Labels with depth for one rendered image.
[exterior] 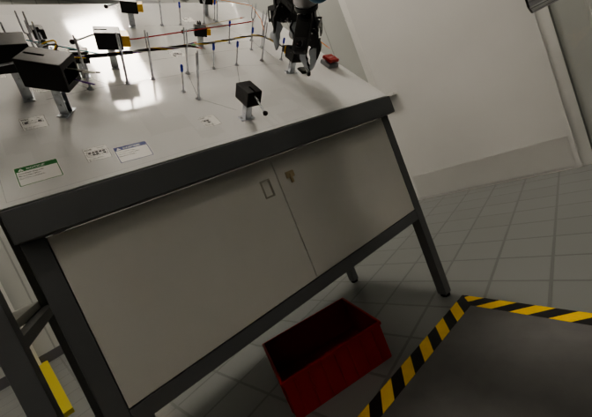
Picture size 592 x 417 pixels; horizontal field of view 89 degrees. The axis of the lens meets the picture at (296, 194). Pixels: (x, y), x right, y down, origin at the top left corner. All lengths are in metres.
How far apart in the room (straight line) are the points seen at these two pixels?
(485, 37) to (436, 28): 0.37
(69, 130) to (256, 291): 0.61
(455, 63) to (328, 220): 2.15
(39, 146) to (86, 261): 0.28
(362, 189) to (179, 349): 0.74
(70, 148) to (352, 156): 0.82
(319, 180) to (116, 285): 0.62
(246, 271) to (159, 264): 0.22
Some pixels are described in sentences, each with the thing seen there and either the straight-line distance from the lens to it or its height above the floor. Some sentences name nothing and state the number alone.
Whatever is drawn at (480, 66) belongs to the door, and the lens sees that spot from 2.87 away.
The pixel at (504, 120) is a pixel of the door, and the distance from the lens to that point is 2.87.
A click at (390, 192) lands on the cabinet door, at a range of 1.22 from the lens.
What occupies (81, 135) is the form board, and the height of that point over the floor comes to 1.00.
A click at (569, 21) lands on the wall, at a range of 2.89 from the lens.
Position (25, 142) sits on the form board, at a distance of 0.90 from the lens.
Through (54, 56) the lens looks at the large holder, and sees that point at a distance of 0.90.
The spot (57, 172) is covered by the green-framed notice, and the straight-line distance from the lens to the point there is 0.80.
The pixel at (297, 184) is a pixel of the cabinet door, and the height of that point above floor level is 0.69.
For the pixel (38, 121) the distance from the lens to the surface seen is 0.96.
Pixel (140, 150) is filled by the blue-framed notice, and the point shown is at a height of 0.92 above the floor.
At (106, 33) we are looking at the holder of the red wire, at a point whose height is 1.29.
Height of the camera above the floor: 0.74
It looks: 5 degrees down
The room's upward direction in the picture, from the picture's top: 22 degrees counter-clockwise
